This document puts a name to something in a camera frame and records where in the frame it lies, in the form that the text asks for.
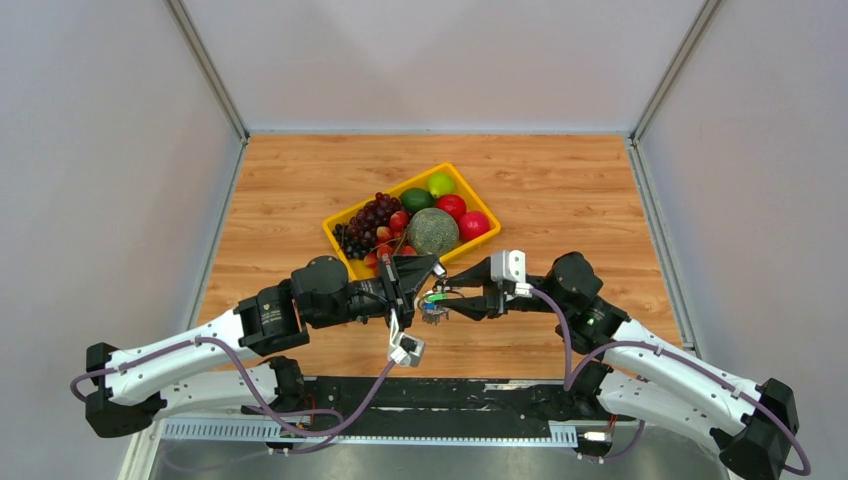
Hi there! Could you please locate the yellow plastic tray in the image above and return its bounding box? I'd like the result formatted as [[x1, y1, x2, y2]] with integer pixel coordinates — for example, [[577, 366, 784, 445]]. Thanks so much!
[[323, 163, 502, 280]]

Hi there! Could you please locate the green netted melon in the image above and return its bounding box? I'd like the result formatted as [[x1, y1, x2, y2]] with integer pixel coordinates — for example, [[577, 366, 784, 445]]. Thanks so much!
[[406, 208, 459, 256]]

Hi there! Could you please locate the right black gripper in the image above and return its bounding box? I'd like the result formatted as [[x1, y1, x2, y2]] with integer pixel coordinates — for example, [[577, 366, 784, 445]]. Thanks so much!
[[433, 257, 570, 321]]

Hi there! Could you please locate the aluminium frame post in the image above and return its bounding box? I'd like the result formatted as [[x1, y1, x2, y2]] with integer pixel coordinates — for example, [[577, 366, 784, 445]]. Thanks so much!
[[163, 0, 250, 145], [629, 0, 724, 145]]

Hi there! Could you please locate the right aluminium frame post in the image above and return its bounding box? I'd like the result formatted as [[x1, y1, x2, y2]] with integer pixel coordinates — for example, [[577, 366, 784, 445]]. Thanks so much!
[[629, 0, 724, 145]]

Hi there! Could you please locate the pink red apple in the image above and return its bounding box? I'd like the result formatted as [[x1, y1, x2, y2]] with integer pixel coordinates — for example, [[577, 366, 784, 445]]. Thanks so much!
[[457, 211, 491, 242]]

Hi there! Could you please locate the left aluminium frame post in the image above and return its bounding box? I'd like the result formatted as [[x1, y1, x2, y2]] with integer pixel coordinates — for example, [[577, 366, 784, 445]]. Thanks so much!
[[163, 0, 250, 145]]

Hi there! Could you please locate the light green lime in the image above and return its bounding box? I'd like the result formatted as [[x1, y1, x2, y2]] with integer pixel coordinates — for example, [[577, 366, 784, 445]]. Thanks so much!
[[427, 172, 456, 199]]

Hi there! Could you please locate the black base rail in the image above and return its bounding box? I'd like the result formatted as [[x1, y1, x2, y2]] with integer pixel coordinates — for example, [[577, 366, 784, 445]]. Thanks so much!
[[162, 376, 638, 455]]

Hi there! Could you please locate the dark green avocado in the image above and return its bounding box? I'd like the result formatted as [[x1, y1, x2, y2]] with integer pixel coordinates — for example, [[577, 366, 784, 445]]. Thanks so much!
[[399, 188, 435, 215]]

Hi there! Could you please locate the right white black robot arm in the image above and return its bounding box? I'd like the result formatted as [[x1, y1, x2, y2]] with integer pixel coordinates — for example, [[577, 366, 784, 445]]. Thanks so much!
[[436, 250, 812, 479]]

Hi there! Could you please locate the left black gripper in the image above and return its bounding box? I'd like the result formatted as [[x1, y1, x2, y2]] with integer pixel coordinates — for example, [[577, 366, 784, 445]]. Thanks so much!
[[311, 254, 439, 334]]

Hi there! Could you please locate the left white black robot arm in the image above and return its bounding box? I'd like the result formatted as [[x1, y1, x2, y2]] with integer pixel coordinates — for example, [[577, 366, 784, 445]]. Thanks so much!
[[71, 255, 447, 438]]

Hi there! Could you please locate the dark purple grape bunch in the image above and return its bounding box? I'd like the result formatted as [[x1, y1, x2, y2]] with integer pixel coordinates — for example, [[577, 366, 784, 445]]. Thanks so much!
[[331, 192, 406, 260]]

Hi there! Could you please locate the pile of coloured tagged keys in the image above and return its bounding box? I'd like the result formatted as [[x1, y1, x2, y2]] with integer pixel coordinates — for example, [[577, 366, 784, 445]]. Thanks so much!
[[421, 292, 449, 315]]

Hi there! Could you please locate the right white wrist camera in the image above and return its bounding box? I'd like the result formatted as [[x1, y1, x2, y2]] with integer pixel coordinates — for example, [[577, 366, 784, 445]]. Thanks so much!
[[489, 250, 532, 300]]

